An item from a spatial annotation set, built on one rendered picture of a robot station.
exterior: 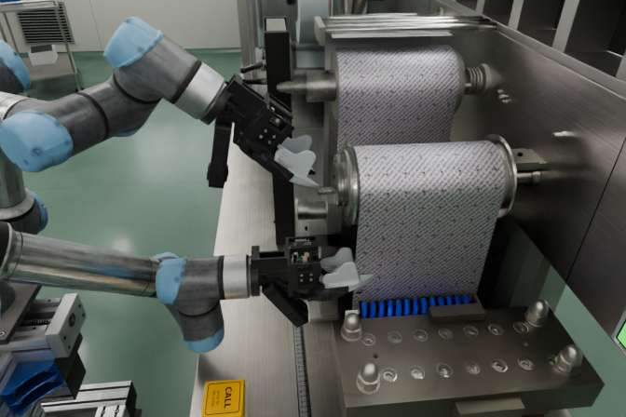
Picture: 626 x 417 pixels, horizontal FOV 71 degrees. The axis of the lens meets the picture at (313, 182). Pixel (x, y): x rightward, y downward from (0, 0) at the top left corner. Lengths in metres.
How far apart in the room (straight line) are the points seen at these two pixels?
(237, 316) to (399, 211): 0.45
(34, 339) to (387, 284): 0.88
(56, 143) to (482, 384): 0.69
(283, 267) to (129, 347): 1.55
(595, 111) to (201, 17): 5.82
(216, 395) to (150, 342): 1.37
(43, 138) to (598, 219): 0.74
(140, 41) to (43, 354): 0.92
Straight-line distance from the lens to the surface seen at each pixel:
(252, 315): 1.00
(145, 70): 0.64
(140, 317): 2.33
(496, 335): 0.85
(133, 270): 0.85
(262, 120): 0.65
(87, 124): 0.66
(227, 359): 0.94
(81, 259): 0.81
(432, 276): 0.84
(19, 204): 1.25
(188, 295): 0.76
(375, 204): 0.70
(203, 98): 0.64
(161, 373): 2.10
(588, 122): 0.75
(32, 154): 0.63
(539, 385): 0.81
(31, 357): 1.37
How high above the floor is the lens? 1.64
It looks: 32 degrees down
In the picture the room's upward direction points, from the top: straight up
